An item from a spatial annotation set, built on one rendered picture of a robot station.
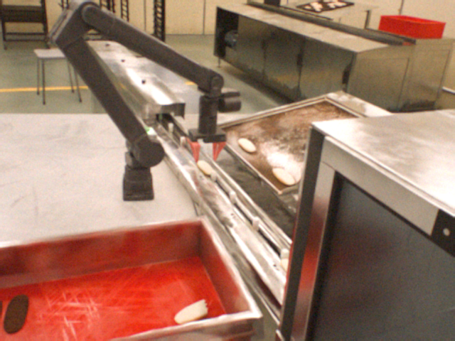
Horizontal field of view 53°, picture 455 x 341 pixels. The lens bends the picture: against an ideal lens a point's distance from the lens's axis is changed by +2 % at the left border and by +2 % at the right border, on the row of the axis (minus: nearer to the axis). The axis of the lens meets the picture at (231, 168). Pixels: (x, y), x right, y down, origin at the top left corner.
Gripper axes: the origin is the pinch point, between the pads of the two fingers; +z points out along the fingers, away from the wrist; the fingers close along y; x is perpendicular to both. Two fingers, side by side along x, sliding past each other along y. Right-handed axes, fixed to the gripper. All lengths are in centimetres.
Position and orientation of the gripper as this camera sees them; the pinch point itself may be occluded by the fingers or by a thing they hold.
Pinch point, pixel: (205, 158)
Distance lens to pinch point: 139.8
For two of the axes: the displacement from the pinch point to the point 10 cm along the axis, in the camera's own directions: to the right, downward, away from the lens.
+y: -9.1, 1.1, -4.0
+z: -0.7, 9.0, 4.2
